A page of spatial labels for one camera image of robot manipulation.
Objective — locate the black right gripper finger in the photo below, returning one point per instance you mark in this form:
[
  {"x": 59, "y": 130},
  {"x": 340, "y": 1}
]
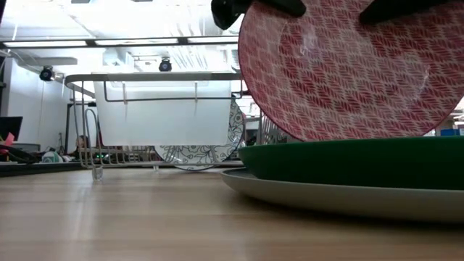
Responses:
[{"x": 391, "y": 9}]

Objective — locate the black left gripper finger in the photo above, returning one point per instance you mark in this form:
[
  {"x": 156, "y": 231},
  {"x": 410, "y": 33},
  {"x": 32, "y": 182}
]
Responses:
[{"x": 279, "y": 7}]

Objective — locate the red white patterned plate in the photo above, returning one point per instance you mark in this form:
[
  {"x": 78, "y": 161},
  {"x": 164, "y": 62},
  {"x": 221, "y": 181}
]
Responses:
[{"x": 344, "y": 79}]

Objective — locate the black white floral plate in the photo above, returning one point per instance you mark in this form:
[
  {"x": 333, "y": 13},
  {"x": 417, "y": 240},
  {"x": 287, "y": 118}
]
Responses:
[{"x": 203, "y": 156}]

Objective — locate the green plate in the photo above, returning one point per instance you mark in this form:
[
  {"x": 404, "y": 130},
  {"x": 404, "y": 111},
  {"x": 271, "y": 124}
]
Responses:
[{"x": 362, "y": 163}]

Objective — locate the large grey plate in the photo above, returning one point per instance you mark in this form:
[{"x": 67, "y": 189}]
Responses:
[{"x": 326, "y": 199}]

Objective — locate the black overhead beam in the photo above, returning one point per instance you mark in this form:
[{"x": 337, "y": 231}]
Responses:
[{"x": 183, "y": 40}]

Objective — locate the white plastic cutlery caddy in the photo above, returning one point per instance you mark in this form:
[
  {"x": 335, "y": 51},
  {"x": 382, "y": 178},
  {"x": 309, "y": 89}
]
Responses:
[{"x": 163, "y": 119}]

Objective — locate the person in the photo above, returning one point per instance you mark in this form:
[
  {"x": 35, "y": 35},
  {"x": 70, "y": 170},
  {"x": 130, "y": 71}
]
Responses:
[{"x": 81, "y": 145}]

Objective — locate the small black monitor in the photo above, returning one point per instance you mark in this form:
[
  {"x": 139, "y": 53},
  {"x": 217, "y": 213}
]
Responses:
[{"x": 10, "y": 127}]

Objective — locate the black ceiling camera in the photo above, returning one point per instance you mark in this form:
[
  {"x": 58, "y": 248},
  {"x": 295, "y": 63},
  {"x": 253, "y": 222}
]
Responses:
[
  {"x": 165, "y": 65},
  {"x": 46, "y": 74}
]

